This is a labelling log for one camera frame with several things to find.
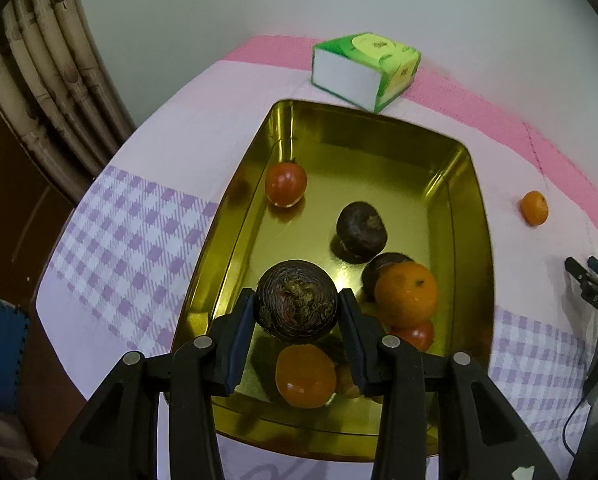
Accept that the red and gold tin box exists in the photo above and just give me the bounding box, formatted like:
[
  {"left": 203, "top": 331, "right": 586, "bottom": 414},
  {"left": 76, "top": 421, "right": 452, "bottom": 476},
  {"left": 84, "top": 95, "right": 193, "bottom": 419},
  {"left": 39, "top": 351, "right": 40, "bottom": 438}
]
[{"left": 164, "top": 100, "right": 496, "bottom": 462}]

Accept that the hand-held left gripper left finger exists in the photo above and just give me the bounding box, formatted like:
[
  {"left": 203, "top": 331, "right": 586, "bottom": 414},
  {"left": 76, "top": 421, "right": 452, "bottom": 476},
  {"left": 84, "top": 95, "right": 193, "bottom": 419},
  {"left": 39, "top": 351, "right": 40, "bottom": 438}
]
[{"left": 44, "top": 287, "right": 257, "bottom": 480}]

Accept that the brown wooden furniture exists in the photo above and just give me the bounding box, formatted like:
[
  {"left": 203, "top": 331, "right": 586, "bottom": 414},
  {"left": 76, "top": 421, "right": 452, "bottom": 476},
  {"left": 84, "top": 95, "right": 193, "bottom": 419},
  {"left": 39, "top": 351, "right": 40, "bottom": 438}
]
[{"left": 0, "top": 85, "right": 80, "bottom": 301}]

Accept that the mandarin orange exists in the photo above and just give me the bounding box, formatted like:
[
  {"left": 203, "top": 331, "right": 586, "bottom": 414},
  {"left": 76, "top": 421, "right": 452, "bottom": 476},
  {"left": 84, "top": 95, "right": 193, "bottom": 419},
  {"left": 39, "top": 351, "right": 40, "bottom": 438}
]
[
  {"left": 519, "top": 190, "right": 550, "bottom": 227},
  {"left": 374, "top": 261, "right": 438, "bottom": 329}
]

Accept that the dark brown round fruit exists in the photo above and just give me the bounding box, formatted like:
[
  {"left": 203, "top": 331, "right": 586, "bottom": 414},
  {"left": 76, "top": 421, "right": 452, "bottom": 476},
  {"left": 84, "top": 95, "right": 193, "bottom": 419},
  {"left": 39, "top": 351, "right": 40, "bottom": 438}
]
[
  {"left": 335, "top": 201, "right": 390, "bottom": 263},
  {"left": 255, "top": 259, "right": 340, "bottom": 346},
  {"left": 361, "top": 252, "right": 414, "bottom": 303}
]

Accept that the pink and purple checked tablecloth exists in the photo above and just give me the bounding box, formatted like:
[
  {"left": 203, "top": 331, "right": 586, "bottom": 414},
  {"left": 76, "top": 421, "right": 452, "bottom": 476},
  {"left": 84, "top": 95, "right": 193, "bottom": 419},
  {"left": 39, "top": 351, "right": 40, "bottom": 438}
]
[{"left": 35, "top": 35, "right": 598, "bottom": 480}]

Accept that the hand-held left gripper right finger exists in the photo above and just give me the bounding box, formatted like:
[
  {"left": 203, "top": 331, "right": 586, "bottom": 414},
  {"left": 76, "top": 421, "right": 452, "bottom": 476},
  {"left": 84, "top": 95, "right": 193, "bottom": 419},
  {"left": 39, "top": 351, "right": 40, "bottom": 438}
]
[{"left": 338, "top": 287, "right": 562, "bottom": 480}]

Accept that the green tissue pack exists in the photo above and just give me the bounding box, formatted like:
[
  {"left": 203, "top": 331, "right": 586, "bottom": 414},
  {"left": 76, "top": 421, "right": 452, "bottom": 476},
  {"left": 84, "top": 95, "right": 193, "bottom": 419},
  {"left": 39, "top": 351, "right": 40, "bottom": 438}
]
[{"left": 311, "top": 31, "right": 422, "bottom": 113}]

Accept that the blue foam mat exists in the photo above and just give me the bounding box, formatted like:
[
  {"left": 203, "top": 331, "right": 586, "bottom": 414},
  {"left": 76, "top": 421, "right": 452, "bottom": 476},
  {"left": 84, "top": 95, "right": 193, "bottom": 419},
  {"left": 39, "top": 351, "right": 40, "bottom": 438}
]
[{"left": 0, "top": 290, "right": 30, "bottom": 413}]

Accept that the orange tomato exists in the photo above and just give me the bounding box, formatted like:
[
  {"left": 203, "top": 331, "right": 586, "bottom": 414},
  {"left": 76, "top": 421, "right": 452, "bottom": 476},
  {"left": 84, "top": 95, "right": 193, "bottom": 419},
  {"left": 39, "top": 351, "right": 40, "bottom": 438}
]
[{"left": 275, "top": 344, "right": 338, "bottom": 409}]

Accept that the black cable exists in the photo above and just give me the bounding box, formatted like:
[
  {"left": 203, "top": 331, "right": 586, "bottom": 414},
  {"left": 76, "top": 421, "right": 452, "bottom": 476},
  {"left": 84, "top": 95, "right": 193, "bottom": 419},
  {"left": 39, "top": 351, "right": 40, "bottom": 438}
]
[{"left": 561, "top": 395, "right": 594, "bottom": 458}]

